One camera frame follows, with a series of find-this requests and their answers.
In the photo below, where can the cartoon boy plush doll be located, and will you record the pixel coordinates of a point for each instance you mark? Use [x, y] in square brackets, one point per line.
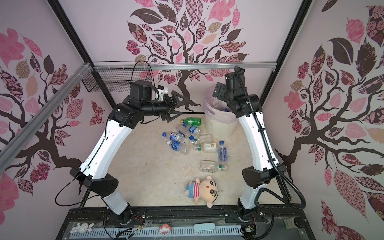
[206, 190]

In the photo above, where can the black wire basket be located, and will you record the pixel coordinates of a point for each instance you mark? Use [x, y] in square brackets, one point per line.
[117, 76]

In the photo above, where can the clear bottle green cap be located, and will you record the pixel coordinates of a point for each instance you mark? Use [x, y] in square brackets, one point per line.
[212, 167]

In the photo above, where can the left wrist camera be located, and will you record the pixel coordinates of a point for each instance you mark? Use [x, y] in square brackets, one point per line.
[162, 91]

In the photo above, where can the crushed clear bottle blue cap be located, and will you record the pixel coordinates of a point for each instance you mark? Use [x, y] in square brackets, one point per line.
[184, 132]

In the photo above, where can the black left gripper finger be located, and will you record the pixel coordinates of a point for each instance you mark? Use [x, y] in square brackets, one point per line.
[179, 99]
[171, 115]

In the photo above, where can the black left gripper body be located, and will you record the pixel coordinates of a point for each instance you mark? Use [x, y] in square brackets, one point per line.
[154, 107]

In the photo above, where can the upright blue label water bottle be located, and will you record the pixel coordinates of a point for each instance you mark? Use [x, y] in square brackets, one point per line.
[223, 153]

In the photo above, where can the white bunny figurine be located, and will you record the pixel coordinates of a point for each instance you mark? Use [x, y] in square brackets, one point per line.
[82, 228]

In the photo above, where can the white bin pink liner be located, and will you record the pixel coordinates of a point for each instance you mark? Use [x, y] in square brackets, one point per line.
[220, 121]

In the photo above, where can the aluminium rail back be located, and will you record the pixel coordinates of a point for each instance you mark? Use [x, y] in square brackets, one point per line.
[200, 66]

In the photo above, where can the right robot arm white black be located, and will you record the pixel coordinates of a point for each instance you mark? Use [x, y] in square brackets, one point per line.
[262, 171]

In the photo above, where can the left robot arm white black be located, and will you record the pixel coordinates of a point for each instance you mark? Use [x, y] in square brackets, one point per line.
[93, 172]

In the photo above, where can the teal eraser block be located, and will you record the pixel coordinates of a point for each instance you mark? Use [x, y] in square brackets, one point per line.
[204, 227]

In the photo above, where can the clear bottle green band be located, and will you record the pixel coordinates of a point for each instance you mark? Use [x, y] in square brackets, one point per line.
[202, 139]

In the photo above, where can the Pocari Sweat blue bottle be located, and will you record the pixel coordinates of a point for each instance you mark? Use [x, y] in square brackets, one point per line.
[193, 129]

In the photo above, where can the aluminium rail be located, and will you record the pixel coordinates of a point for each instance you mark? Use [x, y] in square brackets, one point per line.
[12, 149]
[200, 66]

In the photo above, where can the green bottle at back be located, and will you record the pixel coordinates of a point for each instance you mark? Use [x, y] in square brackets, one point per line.
[192, 121]

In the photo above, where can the red white small figurine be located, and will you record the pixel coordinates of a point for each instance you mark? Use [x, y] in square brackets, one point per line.
[165, 229]

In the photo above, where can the aluminium rail left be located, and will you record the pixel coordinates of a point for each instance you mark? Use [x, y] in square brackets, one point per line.
[12, 149]

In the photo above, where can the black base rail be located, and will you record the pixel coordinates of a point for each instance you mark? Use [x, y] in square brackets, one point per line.
[271, 222]

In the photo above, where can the white cable duct strip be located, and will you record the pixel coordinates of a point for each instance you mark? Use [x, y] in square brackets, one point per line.
[153, 232]

